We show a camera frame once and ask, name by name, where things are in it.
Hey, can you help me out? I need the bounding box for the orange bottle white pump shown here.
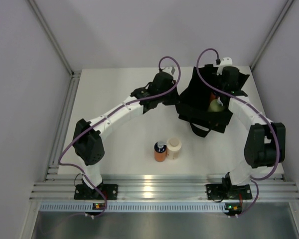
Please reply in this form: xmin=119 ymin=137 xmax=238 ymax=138
xmin=210 ymin=93 xmax=217 ymax=101

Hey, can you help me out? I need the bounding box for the yellow-green pump bottle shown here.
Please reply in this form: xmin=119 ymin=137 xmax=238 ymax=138
xmin=207 ymin=99 xmax=225 ymax=113

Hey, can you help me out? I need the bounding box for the black canvas bag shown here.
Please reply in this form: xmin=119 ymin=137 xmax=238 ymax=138
xmin=175 ymin=64 xmax=250 ymax=137

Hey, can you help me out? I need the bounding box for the cream bottle white cap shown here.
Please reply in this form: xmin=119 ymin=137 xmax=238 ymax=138
xmin=166 ymin=137 xmax=182 ymax=160

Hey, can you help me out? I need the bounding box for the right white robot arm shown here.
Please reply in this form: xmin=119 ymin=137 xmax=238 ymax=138
xmin=216 ymin=65 xmax=286 ymax=199

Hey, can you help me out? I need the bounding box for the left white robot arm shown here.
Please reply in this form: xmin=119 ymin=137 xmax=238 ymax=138
xmin=73 ymin=71 xmax=179 ymax=200

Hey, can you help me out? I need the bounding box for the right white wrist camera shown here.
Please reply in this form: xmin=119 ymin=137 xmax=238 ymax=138
xmin=216 ymin=57 xmax=233 ymax=75

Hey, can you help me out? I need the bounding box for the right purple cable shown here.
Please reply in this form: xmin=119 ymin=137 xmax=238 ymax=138
xmin=197 ymin=48 xmax=281 ymax=220

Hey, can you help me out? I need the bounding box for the purple cable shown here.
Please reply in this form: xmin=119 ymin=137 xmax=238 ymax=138
xmin=197 ymin=48 xmax=281 ymax=220
xmin=58 ymin=56 xmax=182 ymax=220

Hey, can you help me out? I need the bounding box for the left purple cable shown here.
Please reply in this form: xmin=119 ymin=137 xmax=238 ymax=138
xmin=58 ymin=56 xmax=182 ymax=220

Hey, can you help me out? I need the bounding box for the right aluminium frame post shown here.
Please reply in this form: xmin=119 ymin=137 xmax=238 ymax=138
xmin=250 ymin=0 xmax=296 ymax=72

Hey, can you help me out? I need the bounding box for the aluminium frame post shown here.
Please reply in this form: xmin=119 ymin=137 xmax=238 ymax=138
xmin=250 ymin=0 xmax=296 ymax=72
xmin=25 ymin=0 xmax=74 ymax=76

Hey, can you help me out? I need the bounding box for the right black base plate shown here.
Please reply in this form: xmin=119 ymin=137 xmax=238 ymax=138
xmin=206 ymin=184 xmax=253 ymax=202

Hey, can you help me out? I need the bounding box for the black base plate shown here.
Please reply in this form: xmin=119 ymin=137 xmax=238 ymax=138
xmin=206 ymin=184 xmax=253 ymax=202
xmin=74 ymin=183 xmax=118 ymax=200

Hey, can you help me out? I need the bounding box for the aluminium front rail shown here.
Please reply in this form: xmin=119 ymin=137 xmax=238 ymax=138
xmin=30 ymin=174 xmax=299 ymax=202

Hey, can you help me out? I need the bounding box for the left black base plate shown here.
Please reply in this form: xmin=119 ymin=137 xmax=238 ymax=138
xmin=74 ymin=183 xmax=118 ymax=200

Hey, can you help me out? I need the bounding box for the left aluminium frame post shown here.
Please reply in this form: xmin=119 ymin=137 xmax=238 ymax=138
xmin=25 ymin=0 xmax=74 ymax=76

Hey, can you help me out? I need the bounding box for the grey slotted cable duct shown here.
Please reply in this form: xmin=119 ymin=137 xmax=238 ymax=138
xmin=39 ymin=202 xmax=242 ymax=213

